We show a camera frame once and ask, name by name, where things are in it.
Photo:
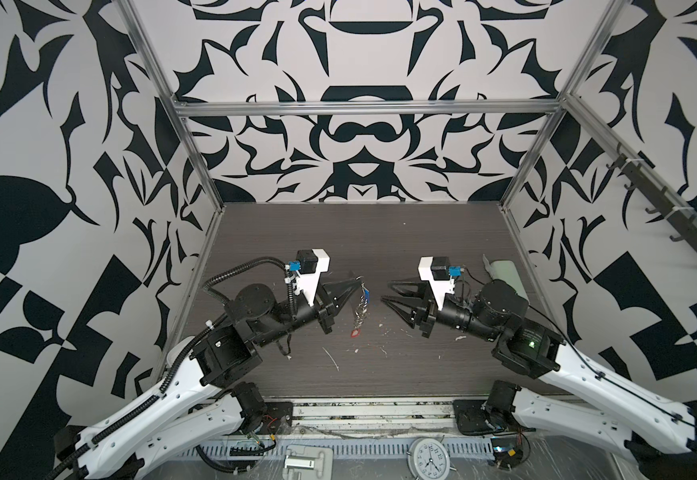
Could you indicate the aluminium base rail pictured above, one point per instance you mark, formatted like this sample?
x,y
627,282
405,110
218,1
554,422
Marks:
x,y
384,411

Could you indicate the black wall hook rail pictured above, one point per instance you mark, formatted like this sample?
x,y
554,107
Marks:
x,y
664,200

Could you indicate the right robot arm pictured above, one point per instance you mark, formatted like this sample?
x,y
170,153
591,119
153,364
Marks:
x,y
657,434

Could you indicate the white table clock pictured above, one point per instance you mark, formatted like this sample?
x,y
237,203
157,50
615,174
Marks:
x,y
428,459

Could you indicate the mint green glasses case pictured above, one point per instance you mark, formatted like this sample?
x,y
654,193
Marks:
x,y
506,271

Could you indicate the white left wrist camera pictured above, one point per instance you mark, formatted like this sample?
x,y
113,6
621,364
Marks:
x,y
304,272

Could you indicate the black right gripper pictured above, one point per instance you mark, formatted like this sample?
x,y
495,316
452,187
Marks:
x,y
424,302

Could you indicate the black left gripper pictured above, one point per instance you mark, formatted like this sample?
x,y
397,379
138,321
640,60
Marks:
x,y
328,294

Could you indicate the white plastic hinge block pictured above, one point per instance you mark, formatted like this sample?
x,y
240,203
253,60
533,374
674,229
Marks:
x,y
303,462

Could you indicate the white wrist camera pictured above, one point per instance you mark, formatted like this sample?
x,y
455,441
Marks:
x,y
304,272
441,275

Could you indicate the small green circuit board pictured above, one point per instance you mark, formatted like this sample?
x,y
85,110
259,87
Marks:
x,y
510,452

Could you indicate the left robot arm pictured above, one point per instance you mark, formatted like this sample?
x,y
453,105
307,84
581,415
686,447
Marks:
x,y
202,393

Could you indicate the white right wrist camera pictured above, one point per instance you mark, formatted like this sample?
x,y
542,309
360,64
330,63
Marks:
x,y
441,275

